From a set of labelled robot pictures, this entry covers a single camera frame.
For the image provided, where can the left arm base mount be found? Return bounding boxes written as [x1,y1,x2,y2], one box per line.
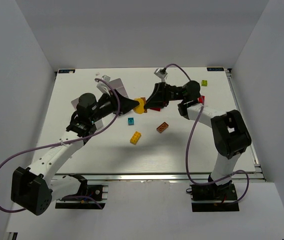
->
[49,174,108,210]

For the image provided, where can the yellow long lego brick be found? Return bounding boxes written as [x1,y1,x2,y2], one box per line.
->
[130,131,141,145]

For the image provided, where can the white sorting container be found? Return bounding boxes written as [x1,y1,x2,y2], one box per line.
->
[71,93,104,129]
[109,78,128,98]

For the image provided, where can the brown long lego brick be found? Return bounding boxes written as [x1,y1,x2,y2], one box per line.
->
[156,122,169,133]

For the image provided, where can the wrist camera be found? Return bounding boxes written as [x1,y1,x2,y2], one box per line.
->
[154,68,167,83]
[97,75,111,94]

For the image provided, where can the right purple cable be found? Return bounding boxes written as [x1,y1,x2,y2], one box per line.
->
[163,63,249,206]

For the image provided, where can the small cyan lego brick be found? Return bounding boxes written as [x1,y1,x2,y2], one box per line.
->
[128,117,134,126]

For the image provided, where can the white left sorting container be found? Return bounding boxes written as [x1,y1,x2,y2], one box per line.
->
[71,93,104,129]

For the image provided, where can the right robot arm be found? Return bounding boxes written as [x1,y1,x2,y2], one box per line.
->
[144,80,251,188]

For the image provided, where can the red long lego brick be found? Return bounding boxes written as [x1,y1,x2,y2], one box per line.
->
[149,107,161,112]

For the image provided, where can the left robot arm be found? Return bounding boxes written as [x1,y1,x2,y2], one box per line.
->
[11,91,139,216]

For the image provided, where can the yellow curved lego brick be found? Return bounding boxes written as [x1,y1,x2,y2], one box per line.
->
[133,97,147,114]

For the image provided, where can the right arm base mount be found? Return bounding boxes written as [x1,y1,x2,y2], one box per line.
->
[186,184,239,213]

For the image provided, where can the red lego brick right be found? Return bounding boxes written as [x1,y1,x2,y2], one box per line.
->
[198,95,205,105]

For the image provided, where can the white right sorting container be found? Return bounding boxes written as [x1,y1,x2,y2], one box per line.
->
[109,78,128,98]

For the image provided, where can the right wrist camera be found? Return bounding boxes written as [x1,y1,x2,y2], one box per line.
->
[154,68,167,83]

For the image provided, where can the lime lego brick far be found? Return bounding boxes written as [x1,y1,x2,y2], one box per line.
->
[201,80,208,87]

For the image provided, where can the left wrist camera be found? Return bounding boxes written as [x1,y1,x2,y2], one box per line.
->
[97,75,111,94]

